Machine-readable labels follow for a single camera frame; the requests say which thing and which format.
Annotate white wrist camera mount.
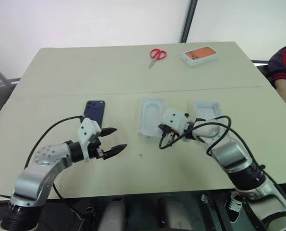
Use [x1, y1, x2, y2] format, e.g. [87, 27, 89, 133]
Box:
[162, 108, 190, 136]
[76, 117, 103, 163]

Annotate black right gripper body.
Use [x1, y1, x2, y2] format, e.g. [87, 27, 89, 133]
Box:
[158, 123, 182, 145]

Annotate grey rounded shape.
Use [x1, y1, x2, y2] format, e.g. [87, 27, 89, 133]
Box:
[99, 196, 128, 231]
[160, 196, 194, 231]

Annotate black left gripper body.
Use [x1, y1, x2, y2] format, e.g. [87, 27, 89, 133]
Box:
[86, 136, 105, 160]

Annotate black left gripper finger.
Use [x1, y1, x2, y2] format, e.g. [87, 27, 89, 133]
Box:
[99, 127, 118, 139]
[101, 143, 128, 161]

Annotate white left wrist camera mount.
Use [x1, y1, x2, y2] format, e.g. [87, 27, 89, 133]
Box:
[76, 117, 103, 163]

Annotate person in red black jacket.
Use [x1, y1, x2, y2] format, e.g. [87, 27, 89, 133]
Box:
[267, 43, 286, 108]

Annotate white phone box lid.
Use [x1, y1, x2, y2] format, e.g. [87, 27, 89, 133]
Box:
[193, 101, 223, 121]

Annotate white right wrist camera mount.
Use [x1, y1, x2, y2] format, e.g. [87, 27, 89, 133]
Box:
[162, 108, 190, 136]

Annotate dark vertical window post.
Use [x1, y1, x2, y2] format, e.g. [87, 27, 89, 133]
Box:
[180, 0, 199, 44]

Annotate white box with orange print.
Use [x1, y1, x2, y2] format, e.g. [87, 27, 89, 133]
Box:
[181, 46, 221, 68]

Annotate dark blue smartphone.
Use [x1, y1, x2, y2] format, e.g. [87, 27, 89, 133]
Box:
[83, 100, 107, 129]

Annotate black and white sneaker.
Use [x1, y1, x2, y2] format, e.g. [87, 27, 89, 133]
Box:
[224, 192, 243, 223]

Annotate red handled scissors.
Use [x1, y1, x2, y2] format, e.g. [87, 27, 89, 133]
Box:
[148, 48, 168, 70]

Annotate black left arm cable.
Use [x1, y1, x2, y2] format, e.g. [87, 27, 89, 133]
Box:
[24, 115, 86, 200]

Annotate white phone box base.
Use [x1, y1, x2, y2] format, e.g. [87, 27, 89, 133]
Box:
[139, 96, 167, 139]

